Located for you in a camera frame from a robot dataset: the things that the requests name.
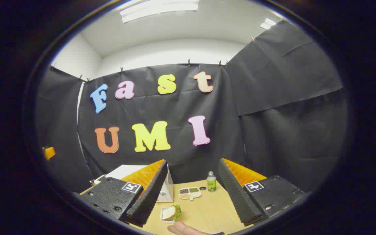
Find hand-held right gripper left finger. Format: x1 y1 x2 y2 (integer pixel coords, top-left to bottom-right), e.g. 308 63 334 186
74 159 169 228

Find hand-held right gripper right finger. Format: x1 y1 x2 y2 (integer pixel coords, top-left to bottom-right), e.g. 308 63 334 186
218 158 306 226

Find sandwich with lettuce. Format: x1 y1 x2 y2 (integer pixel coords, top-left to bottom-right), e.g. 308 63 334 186
162 205 182 222

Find white microwave oven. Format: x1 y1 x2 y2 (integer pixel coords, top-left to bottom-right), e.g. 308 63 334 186
106 164 175 203

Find small white square tray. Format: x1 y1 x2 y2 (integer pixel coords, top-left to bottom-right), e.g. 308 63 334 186
160 207 176 224

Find green label drink bottle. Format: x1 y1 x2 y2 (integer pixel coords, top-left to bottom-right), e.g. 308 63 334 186
207 171 217 192

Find white divided plate with grains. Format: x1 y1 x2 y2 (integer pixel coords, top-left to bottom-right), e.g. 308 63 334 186
179 187 202 201

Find black backdrop cloth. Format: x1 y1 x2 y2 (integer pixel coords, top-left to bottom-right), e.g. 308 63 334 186
35 20 350 196

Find small ceiling light panel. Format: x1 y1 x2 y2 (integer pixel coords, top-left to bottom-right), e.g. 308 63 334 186
260 18 277 30

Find long ceiling light panel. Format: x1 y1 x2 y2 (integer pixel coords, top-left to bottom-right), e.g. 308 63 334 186
120 0 200 23

